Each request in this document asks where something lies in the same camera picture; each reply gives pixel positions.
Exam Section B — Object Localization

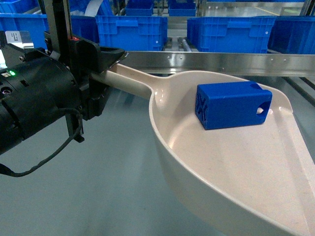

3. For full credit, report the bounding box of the stainless steel shelf rack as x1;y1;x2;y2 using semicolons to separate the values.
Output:
121;46;315;107

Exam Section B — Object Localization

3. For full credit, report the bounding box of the black cable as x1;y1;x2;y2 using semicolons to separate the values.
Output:
0;108;84;177

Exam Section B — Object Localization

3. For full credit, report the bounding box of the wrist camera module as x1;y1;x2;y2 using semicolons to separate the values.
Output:
0;30;46;67

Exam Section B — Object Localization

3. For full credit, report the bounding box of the blue plastic tray left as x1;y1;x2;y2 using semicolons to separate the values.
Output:
95;16;168;51

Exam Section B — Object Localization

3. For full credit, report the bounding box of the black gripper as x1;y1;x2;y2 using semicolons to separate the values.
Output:
59;36;128;120

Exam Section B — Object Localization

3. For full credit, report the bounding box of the blue plastic tray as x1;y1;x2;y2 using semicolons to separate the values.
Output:
187;16;276;54
95;16;168;51

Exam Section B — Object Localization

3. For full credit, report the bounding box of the blue plastic tray right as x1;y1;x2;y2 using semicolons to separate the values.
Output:
187;16;276;54

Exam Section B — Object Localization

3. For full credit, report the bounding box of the blue plastic block part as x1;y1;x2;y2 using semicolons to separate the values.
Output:
195;81;273;130

